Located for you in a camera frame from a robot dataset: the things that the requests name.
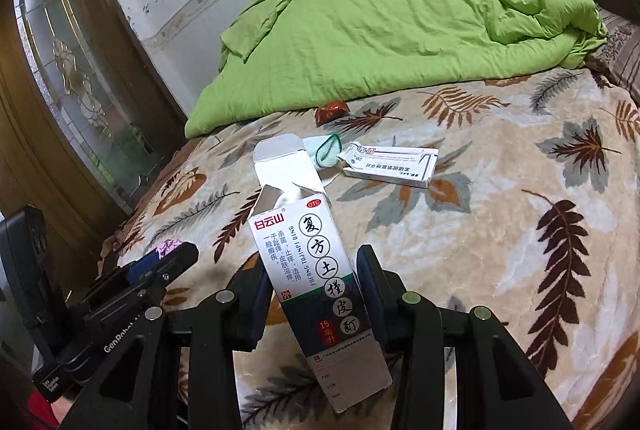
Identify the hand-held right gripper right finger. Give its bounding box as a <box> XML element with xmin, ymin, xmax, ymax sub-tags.
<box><xmin>356</xmin><ymin>245</ymin><xmax>573</xmax><ymax>430</ymax></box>

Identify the purple paper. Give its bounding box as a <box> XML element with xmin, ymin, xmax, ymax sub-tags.
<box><xmin>156</xmin><ymin>238</ymin><xmax>182</xmax><ymax>261</ymax></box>

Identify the teal packet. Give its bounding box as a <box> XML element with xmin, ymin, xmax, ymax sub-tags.
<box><xmin>304</xmin><ymin>134</ymin><xmax>345</xmax><ymax>169</ymax></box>

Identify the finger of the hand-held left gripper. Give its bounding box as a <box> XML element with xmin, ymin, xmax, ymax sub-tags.
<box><xmin>82</xmin><ymin>241</ymin><xmax>200</xmax><ymax>311</ymax></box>
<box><xmin>120</xmin><ymin>251</ymin><xmax>163</xmax><ymax>283</ymax></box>

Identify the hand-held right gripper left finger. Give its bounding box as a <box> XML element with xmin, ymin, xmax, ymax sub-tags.
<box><xmin>60</xmin><ymin>267</ymin><xmax>274</xmax><ymax>430</ymax></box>

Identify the leaf-print blanket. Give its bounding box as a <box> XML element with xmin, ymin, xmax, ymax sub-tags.
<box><xmin>100</xmin><ymin>67</ymin><xmax>640</xmax><ymax>430</ymax></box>

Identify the brown candy wrapper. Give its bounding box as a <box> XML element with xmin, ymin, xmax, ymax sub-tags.
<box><xmin>315</xmin><ymin>100</ymin><xmax>352</xmax><ymax>127</ymax></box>

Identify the green duvet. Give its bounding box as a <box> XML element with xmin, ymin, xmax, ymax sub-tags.
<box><xmin>184</xmin><ymin>0</ymin><xmax>608</xmax><ymax>138</ymax></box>

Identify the striped brown pillow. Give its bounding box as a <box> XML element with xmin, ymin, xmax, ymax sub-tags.
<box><xmin>585</xmin><ymin>7</ymin><xmax>640</xmax><ymax>103</ymax></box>

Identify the white and blue medicine box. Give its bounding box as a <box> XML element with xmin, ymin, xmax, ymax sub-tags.
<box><xmin>248</xmin><ymin>134</ymin><xmax>393</xmax><ymax>413</ymax></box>

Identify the person's left forearm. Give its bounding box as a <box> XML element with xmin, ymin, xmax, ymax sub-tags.
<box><xmin>25</xmin><ymin>385</ymin><xmax>71</xmax><ymax>430</ymax></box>

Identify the wooden door with glass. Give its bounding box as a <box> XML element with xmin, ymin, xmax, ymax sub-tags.
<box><xmin>0</xmin><ymin>0</ymin><xmax>188</xmax><ymax>255</ymax></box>

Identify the long white box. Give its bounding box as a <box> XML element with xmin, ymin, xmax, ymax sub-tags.
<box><xmin>341</xmin><ymin>142</ymin><xmax>440</xmax><ymax>189</ymax></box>

